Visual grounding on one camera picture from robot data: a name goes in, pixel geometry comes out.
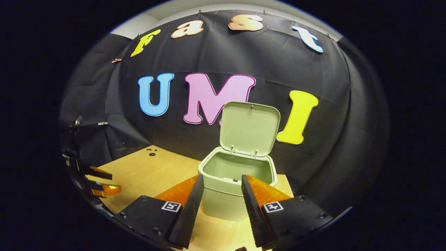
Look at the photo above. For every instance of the black backdrop cloth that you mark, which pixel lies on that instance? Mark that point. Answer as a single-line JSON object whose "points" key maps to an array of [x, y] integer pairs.
{"points": [[313, 69]]}

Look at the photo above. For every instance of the wooden desktop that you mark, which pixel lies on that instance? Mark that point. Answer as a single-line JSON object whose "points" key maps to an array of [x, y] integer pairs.
{"points": [[139, 174]]}

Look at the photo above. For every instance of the light green desktop garbage bin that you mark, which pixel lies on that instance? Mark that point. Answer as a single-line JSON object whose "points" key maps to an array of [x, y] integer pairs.
{"points": [[247, 129]]}

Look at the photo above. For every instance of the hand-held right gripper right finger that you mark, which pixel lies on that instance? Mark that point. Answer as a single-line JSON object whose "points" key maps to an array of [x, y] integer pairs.
{"points": [[252, 216]]}

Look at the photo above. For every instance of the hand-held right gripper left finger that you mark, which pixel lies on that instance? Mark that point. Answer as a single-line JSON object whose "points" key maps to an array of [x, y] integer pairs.
{"points": [[188, 216]]}

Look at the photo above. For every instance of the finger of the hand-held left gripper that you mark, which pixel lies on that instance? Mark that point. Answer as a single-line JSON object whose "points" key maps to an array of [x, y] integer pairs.
{"points": [[109, 190], [101, 174]]}

